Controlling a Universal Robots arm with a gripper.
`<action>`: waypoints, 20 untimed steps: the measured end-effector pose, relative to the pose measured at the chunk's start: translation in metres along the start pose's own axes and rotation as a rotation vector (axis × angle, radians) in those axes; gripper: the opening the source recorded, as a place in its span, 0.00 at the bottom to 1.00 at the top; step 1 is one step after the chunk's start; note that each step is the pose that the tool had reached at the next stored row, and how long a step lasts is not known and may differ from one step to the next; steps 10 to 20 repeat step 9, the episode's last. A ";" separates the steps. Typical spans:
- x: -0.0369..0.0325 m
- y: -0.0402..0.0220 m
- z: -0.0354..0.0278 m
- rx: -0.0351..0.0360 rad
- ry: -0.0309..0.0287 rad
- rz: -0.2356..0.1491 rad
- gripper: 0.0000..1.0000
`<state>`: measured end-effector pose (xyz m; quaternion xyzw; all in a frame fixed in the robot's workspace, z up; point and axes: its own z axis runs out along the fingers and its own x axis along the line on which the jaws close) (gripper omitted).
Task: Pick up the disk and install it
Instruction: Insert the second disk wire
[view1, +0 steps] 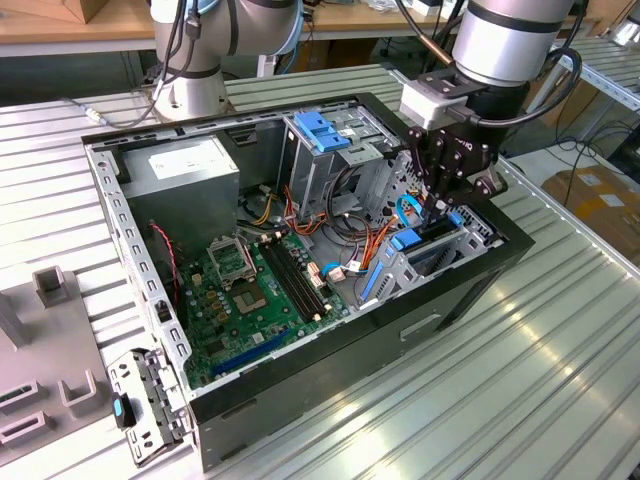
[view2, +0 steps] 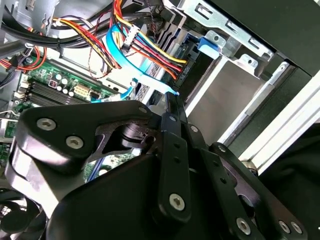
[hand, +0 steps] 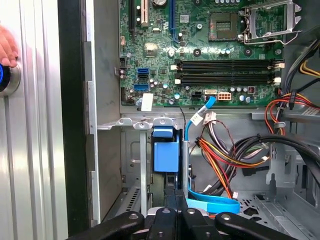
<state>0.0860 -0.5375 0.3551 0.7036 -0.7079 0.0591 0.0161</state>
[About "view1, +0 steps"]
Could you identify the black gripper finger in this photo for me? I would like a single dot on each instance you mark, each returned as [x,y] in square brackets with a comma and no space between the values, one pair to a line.
[485,187]
[430,160]

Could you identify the hard disk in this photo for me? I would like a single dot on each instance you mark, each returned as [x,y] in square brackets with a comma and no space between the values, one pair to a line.
[404,241]

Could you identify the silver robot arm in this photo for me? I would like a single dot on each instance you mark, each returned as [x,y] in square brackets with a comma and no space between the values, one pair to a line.
[510,45]

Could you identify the perforated metal disk bay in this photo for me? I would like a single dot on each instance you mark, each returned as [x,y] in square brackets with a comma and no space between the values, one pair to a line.
[470,245]

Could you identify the large brown cardboard box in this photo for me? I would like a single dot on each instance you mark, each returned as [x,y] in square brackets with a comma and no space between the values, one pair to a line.
[595,200]

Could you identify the blue plastic drive latch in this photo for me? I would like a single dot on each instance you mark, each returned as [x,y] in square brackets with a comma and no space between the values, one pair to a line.
[315,127]

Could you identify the grey metal drive cage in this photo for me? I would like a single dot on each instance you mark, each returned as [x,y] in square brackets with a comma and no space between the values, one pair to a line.
[310,170]

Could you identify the metal slat shelf table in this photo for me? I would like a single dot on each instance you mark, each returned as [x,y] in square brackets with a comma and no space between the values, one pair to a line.
[615,82]

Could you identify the black RAM slot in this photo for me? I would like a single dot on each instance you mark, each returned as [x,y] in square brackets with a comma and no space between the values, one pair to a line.
[305,276]
[297,279]
[290,281]
[283,283]

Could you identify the black open PC case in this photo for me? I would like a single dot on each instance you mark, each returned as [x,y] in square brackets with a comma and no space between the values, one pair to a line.
[350,360]

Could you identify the CPU socket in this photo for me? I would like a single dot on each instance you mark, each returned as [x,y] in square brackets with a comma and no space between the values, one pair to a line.
[250,300]

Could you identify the green motherboard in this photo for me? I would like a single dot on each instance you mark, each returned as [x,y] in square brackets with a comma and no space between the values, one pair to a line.
[260,335]

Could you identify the grey power supply unit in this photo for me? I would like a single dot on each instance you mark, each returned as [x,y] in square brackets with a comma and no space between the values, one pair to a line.
[185,200]

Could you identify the blue expansion slot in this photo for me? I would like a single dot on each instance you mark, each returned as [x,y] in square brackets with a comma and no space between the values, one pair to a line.
[250,354]

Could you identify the long wooden desk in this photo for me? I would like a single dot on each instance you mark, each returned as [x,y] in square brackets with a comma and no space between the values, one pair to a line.
[35,30]

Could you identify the grey parts rack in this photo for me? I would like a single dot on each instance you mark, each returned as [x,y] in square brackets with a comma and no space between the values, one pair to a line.
[45,340]

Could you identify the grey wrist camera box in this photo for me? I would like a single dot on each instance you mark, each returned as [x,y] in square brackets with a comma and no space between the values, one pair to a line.
[425,105]

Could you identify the metal card retention bracket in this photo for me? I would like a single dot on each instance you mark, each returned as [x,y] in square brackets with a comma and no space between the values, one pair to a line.
[150,400]

